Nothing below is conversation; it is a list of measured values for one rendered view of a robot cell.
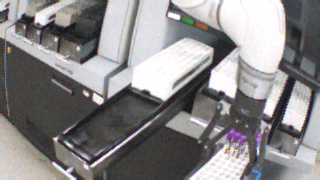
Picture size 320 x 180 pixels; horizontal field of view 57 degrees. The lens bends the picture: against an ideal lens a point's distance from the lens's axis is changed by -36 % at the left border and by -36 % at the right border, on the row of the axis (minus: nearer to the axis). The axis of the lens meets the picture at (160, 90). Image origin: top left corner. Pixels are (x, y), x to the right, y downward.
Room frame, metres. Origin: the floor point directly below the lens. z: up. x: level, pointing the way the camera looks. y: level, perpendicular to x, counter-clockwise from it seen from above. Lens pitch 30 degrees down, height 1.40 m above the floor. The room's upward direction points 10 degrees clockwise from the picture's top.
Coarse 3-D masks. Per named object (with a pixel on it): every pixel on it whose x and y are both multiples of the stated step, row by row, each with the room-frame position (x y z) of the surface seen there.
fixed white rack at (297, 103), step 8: (296, 80) 1.17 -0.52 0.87; (296, 88) 1.10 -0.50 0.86; (304, 88) 1.12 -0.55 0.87; (296, 96) 1.04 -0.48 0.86; (304, 96) 1.06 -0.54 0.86; (288, 104) 0.97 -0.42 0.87; (296, 104) 0.98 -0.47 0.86; (304, 104) 0.99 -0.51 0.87; (288, 112) 0.93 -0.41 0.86; (296, 112) 0.94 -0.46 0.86; (304, 112) 0.94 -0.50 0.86; (288, 120) 0.92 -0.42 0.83; (296, 120) 0.91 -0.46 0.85; (296, 128) 0.90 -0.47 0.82
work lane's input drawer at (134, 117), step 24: (120, 96) 0.96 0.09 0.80; (144, 96) 0.97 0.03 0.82; (192, 96) 1.07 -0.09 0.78; (96, 120) 0.84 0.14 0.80; (120, 120) 0.86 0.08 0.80; (144, 120) 0.86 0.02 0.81; (168, 120) 0.96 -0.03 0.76; (72, 144) 0.69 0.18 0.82; (96, 144) 0.74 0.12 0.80; (120, 144) 0.76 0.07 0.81; (72, 168) 0.66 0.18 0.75; (96, 168) 0.65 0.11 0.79
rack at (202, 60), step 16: (176, 48) 1.17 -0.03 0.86; (192, 48) 1.19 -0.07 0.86; (208, 48) 1.22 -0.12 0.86; (144, 64) 1.04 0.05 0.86; (160, 64) 1.05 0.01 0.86; (176, 64) 1.07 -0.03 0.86; (192, 64) 1.08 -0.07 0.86; (208, 64) 1.20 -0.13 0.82; (144, 80) 0.99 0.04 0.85; (160, 80) 0.97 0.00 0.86; (176, 80) 1.00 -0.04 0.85; (160, 96) 0.97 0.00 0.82
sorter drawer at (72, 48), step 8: (64, 40) 1.27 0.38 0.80; (72, 40) 1.26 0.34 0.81; (80, 40) 1.25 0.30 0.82; (88, 40) 1.27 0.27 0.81; (96, 40) 1.30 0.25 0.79; (64, 48) 1.27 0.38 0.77; (72, 48) 1.25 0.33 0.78; (80, 48) 1.23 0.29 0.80; (88, 48) 1.26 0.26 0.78; (96, 48) 1.31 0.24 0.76; (56, 56) 1.23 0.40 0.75; (64, 56) 1.26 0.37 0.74; (72, 56) 1.24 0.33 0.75; (80, 56) 1.22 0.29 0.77
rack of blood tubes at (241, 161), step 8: (216, 160) 0.66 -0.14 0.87; (224, 160) 0.65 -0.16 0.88; (232, 160) 0.66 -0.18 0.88; (240, 160) 0.66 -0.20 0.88; (248, 160) 0.65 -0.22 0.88; (208, 168) 0.63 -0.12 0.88; (216, 168) 0.62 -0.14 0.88; (224, 168) 0.62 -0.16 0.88; (232, 168) 0.62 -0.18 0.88; (240, 168) 0.62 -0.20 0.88; (192, 176) 0.59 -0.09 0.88; (200, 176) 0.59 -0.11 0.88; (208, 176) 0.60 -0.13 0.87; (216, 176) 0.59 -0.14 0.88; (224, 176) 0.59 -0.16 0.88; (232, 176) 0.59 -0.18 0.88; (240, 176) 0.59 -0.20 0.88
